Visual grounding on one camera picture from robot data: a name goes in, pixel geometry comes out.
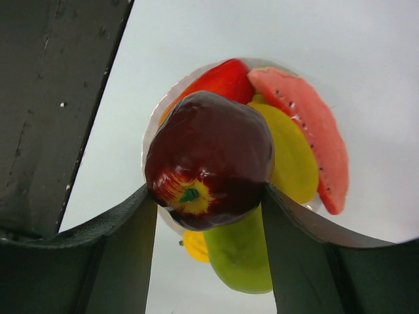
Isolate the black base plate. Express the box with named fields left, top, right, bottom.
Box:
left=1, top=1, right=133, bottom=239

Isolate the green fake pear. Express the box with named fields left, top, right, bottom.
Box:
left=204, top=207, right=272, bottom=294

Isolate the yellow fake lemon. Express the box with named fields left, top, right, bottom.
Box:
left=179, top=230, right=210, bottom=263

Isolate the dark red fake apple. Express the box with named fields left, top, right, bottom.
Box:
left=144, top=92, right=274, bottom=231

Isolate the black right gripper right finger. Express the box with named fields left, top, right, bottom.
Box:
left=262, top=184, right=418, bottom=313

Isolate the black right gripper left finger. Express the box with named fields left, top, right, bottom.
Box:
left=1, top=186, right=157, bottom=313

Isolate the red fake mango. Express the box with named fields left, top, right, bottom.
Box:
left=158, top=58, right=255, bottom=126

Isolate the white paper plate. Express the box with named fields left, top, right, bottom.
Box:
left=141, top=57, right=331, bottom=236

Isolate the fake watermelon slice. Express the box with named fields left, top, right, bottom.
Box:
left=247, top=67, right=350, bottom=215

